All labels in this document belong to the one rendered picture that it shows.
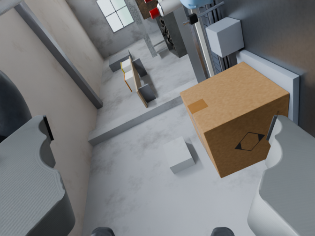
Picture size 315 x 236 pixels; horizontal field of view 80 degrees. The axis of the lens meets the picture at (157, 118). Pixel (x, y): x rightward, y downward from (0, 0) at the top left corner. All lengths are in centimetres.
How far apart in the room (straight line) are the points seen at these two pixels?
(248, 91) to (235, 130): 13
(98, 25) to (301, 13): 847
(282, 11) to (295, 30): 6
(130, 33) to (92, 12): 162
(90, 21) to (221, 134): 842
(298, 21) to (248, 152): 43
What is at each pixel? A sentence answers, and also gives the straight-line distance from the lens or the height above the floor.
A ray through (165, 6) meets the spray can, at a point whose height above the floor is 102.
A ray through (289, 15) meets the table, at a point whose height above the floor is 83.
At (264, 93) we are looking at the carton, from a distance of 67.
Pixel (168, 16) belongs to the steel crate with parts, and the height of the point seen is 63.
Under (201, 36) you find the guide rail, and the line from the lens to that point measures 98.
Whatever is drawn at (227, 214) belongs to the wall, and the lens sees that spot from 233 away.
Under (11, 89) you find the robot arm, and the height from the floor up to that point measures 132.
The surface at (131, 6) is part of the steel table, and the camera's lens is 543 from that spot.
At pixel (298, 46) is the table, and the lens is 60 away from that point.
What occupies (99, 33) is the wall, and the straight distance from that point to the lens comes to 888.
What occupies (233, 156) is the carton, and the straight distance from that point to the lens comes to 75.
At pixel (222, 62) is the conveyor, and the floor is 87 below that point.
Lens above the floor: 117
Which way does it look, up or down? 6 degrees up
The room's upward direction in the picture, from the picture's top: 116 degrees counter-clockwise
